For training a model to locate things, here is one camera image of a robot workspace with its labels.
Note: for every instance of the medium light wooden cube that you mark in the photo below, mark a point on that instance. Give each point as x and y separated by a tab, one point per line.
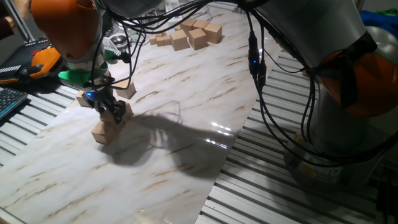
104	133
81	100
129	112
127	91
105	118

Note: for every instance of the person's bare hand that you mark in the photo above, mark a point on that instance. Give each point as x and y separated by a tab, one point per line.
23	7

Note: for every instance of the brown cardboard box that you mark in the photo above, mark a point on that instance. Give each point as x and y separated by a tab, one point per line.
306	73

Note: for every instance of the thick grey metal strut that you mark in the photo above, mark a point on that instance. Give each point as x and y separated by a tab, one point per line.
20	21

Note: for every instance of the orange black teach pendant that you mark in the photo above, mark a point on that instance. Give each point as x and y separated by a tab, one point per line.
43	60

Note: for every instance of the round metal bowl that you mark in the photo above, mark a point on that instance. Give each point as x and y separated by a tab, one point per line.
118	40

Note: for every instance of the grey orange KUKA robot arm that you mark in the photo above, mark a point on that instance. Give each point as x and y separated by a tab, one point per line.
62	28

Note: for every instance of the large light wooden cube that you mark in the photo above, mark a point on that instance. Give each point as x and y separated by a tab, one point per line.
180	41
188	23
201	24
213	33
197	39

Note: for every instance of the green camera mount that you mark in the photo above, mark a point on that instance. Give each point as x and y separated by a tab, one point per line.
74	77

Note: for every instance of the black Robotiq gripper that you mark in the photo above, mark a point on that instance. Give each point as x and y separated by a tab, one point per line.
99	98

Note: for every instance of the small light wooden cube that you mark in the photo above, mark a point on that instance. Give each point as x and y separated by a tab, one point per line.
152	40
167	40
160	41
161	33

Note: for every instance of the white power strip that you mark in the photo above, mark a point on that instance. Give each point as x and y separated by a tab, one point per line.
172	6

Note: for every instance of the black computer keyboard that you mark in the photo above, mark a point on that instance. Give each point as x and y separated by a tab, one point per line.
11	101

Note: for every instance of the white marble pattern sheet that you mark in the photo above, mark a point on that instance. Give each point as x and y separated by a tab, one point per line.
186	109

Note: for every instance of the blue fabric bag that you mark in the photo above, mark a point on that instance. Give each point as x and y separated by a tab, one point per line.
381	19

